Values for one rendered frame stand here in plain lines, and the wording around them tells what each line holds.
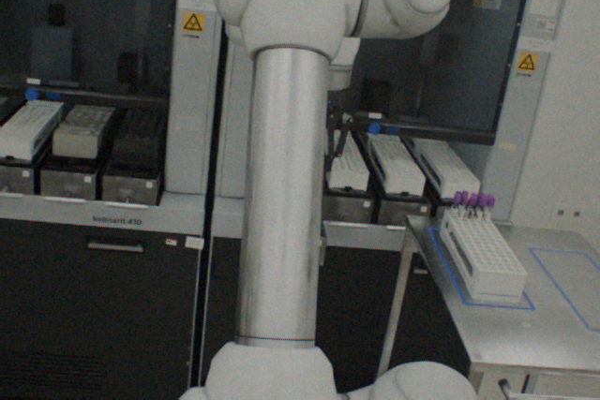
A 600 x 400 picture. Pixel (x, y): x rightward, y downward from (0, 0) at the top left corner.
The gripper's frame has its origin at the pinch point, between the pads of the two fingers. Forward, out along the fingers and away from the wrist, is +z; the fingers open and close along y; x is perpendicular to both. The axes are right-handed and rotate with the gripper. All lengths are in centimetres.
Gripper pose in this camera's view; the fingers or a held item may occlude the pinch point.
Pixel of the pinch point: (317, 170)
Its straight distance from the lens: 164.8
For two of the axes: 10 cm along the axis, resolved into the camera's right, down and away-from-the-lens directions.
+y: -9.9, -0.9, -1.2
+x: 0.8, 3.7, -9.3
